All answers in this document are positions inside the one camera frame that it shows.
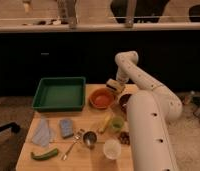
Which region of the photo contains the metal measuring cup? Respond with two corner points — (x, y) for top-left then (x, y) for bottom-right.
(81, 131), (97, 149)

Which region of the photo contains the green pepper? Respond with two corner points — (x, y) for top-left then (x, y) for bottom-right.
(30, 148), (59, 161)

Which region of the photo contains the light blue cloth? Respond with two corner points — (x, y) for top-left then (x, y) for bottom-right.
(31, 118), (55, 147)

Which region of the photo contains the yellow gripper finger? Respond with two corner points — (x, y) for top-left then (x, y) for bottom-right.
(114, 82), (125, 93)
(106, 79), (116, 89)

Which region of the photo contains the metal spoon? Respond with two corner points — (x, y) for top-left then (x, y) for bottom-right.
(61, 132), (82, 161)

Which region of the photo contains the black chair part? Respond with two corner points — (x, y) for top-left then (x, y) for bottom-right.
(0, 122), (21, 134)

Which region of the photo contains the dark brown bowl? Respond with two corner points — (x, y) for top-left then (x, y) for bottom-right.
(119, 94), (131, 112)

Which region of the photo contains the blue sponge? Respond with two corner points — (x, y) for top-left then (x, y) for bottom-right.
(59, 119), (74, 139)

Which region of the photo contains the green plastic tray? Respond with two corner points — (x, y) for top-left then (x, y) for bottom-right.
(32, 77), (86, 112)

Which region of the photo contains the red-orange bowl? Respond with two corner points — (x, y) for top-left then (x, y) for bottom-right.
(89, 88), (116, 109)

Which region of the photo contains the bunch of dark grapes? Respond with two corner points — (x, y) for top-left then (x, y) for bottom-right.
(118, 131), (130, 145)

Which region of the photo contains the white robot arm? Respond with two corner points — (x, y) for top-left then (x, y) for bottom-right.
(115, 51), (182, 171)

